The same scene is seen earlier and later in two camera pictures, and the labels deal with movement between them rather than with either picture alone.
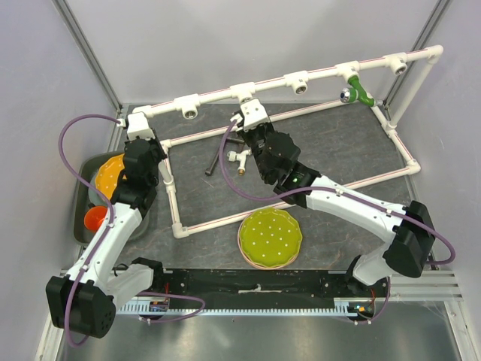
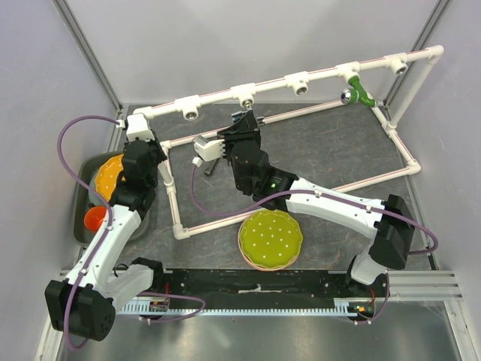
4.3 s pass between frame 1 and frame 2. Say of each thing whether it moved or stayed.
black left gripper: stayed
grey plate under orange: stayed
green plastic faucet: stayed
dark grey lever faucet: stayed
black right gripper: moved
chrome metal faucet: moved
